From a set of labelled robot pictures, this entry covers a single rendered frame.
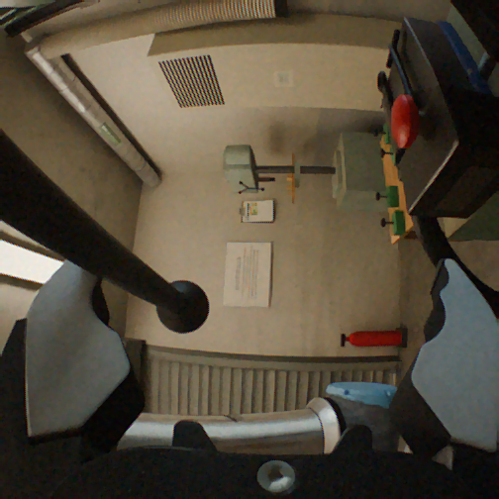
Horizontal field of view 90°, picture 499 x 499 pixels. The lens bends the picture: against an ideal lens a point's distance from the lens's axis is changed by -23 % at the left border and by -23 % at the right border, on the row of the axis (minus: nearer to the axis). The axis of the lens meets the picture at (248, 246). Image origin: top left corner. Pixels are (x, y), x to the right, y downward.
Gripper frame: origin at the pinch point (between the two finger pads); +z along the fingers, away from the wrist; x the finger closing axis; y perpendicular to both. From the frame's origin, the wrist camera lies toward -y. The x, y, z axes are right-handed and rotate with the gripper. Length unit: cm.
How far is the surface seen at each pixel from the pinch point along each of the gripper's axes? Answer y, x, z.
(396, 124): -4.0, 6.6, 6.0
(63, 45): -32, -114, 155
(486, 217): 0.8, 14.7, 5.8
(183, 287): 6.3, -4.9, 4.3
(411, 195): 0.2, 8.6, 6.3
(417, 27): -10.8, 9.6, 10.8
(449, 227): 3.1, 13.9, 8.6
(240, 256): 161, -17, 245
